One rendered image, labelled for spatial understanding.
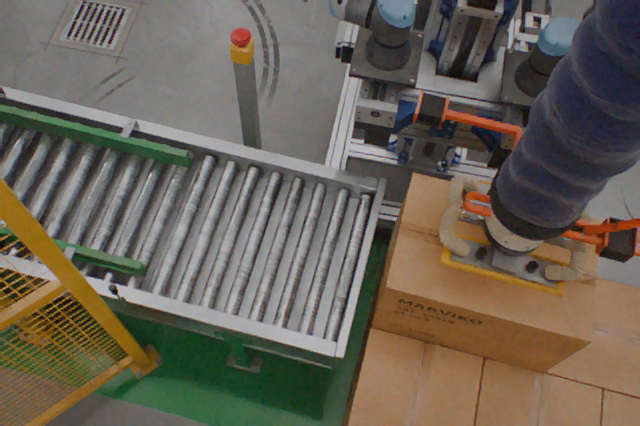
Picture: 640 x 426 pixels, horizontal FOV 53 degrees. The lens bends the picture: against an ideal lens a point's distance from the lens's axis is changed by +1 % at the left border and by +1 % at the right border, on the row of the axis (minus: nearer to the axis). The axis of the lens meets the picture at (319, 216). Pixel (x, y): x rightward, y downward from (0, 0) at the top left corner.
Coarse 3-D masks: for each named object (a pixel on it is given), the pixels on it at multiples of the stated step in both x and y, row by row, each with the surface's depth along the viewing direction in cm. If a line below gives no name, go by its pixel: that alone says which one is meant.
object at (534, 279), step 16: (464, 240) 179; (480, 240) 179; (448, 256) 177; (464, 256) 177; (480, 256) 175; (528, 256) 178; (480, 272) 176; (496, 272) 176; (512, 272) 175; (528, 272) 175; (544, 288) 174; (560, 288) 174
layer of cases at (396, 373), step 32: (384, 256) 265; (608, 288) 232; (608, 320) 226; (384, 352) 218; (416, 352) 219; (448, 352) 219; (608, 352) 221; (384, 384) 214; (416, 384) 214; (448, 384) 215; (480, 384) 216; (512, 384) 215; (544, 384) 216; (576, 384) 216; (608, 384) 217; (352, 416) 209; (384, 416) 209; (416, 416) 210; (448, 416) 210; (480, 416) 210; (512, 416) 211; (544, 416) 211; (576, 416) 212; (608, 416) 212
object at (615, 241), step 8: (608, 232) 168; (616, 232) 168; (624, 232) 168; (632, 232) 168; (608, 240) 167; (616, 240) 167; (624, 240) 167; (632, 240) 167; (600, 248) 167; (608, 248) 165; (616, 248) 166; (624, 248) 166; (632, 248) 166; (600, 256) 169; (608, 256) 168; (616, 256) 168; (624, 256) 166; (632, 256) 165
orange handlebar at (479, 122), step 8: (448, 112) 183; (456, 112) 183; (456, 120) 184; (464, 120) 183; (472, 120) 183; (480, 120) 183; (488, 120) 183; (488, 128) 183; (496, 128) 182; (504, 128) 182; (512, 128) 182; (472, 192) 172; (464, 200) 172; (480, 200) 172; (488, 200) 172; (472, 208) 170; (480, 208) 170; (488, 208) 171; (488, 216) 171; (576, 224) 170; (584, 224) 170; (592, 224) 170; (600, 224) 170; (568, 232) 168; (576, 232) 168; (576, 240) 169; (584, 240) 168; (592, 240) 168; (600, 240) 168
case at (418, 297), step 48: (432, 192) 201; (432, 240) 193; (384, 288) 189; (432, 288) 187; (480, 288) 187; (528, 288) 188; (576, 288) 188; (432, 336) 214; (480, 336) 202; (528, 336) 190; (576, 336) 182
